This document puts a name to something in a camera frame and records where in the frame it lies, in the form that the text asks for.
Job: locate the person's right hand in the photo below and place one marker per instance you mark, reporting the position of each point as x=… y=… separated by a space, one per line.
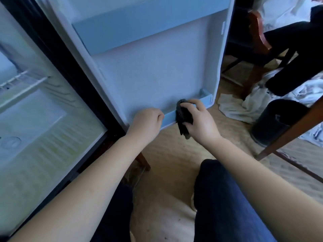
x=202 y=127

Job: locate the person's left hand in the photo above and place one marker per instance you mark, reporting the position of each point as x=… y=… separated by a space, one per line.
x=146 y=127

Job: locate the dark grey cloth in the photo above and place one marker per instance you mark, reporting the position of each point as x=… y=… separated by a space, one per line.
x=182 y=121

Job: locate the fridge door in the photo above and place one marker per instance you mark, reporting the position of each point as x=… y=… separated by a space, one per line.
x=151 y=73

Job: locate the grey mini fridge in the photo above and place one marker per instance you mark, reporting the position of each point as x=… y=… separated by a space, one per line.
x=40 y=148

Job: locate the person's right forearm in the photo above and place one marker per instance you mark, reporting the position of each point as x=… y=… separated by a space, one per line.
x=272 y=194

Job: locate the person's left forearm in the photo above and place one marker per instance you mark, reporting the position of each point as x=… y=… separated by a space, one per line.
x=80 y=199

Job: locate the person's right foot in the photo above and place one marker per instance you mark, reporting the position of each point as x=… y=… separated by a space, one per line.
x=193 y=201

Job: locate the person's dark trousers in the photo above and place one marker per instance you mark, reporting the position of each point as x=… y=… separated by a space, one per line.
x=227 y=209

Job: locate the dark red wooden stand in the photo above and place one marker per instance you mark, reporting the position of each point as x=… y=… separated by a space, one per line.
x=140 y=162

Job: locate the black plastic bucket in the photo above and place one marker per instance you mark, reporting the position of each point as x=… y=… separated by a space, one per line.
x=275 y=123

